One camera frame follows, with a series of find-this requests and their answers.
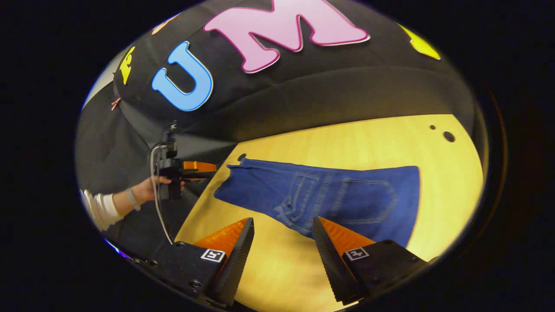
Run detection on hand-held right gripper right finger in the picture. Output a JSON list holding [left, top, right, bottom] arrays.
[[312, 216, 439, 306]]

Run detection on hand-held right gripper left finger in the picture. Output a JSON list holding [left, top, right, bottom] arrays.
[[147, 217, 255, 309]]

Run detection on blue denim jeans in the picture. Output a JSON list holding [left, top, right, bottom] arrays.
[[213, 157, 421, 248]]

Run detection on grey wristband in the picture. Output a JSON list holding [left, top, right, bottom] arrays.
[[124, 187, 142, 212]]

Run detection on grey cable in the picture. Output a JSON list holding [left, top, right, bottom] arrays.
[[149, 145, 175, 246]]

